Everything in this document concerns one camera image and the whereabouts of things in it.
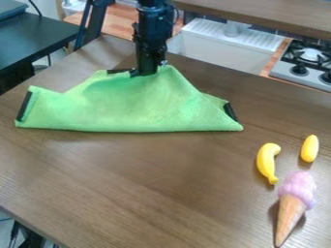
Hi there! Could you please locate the yellow toy banana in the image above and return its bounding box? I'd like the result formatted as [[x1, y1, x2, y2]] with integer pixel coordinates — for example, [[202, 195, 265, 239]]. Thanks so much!
[[255, 142, 283, 186]]

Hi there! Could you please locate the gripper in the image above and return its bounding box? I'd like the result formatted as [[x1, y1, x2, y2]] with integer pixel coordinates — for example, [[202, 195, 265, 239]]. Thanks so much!
[[132, 32, 170, 78]]

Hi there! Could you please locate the toy stove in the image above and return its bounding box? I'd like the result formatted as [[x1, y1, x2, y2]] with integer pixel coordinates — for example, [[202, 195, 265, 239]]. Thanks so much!
[[267, 39, 331, 94]]

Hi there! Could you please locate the pink toy ice cream cone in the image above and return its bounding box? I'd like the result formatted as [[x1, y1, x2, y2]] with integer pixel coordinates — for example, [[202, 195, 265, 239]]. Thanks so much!
[[272, 170, 319, 248]]

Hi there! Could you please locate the yellow toy lemon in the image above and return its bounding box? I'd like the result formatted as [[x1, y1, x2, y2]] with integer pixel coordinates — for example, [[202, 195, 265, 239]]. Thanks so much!
[[299, 134, 321, 164]]

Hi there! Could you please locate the green cloth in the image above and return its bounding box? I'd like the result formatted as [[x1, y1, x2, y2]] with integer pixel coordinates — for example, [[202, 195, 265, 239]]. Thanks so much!
[[14, 65, 245, 134]]

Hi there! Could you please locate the white toy sink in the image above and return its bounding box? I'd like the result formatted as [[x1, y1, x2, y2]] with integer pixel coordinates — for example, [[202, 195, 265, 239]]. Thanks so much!
[[178, 17, 286, 76]]

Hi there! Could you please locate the black desk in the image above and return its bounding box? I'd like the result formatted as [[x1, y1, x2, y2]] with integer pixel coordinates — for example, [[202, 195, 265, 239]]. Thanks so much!
[[0, 0, 82, 95]]

